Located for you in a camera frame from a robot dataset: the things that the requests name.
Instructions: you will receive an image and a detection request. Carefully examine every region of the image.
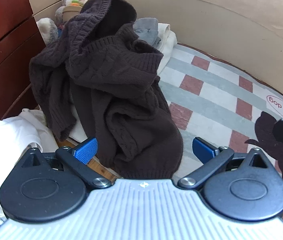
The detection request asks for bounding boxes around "white folded garment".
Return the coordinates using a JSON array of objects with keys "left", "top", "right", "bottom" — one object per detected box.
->
[{"left": 156, "top": 23, "right": 178, "bottom": 67}]

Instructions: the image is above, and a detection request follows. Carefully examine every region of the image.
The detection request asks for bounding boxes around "white crumpled cloth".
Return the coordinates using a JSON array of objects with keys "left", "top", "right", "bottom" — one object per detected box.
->
[{"left": 0, "top": 108, "right": 59, "bottom": 233}]

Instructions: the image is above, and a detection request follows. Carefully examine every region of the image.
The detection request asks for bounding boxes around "checked printed blanket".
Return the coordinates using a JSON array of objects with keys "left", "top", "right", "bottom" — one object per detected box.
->
[{"left": 155, "top": 42, "right": 283, "bottom": 232}]

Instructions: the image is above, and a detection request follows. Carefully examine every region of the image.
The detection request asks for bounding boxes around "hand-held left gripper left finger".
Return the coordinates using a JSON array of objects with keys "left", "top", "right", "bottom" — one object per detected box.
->
[{"left": 19, "top": 137, "right": 112, "bottom": 190}]

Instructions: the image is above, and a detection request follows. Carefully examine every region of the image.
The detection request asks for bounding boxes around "grey folded garment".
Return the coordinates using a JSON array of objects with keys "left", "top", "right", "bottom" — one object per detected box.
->
[{"left": 132, "top": 17, "right": 162, "bottom": 47}]

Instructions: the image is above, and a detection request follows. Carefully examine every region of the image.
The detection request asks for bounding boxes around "dark brown knitted sweater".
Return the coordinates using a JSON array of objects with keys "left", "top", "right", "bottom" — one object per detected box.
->
[{"left": 29, "top": 0, "right": 184, "bottom": 180}]

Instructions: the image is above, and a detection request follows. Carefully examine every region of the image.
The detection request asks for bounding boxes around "red-brown wooden nightstand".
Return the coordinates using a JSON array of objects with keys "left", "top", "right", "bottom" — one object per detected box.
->
[{"left": 0, "top": 0, "right": 47, "bottom": 130}]

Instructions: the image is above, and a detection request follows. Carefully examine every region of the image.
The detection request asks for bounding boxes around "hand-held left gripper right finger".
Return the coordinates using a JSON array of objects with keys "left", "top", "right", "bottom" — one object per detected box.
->
[{"left": 178, "top": 137, "right": 269, "bottom": 189}]

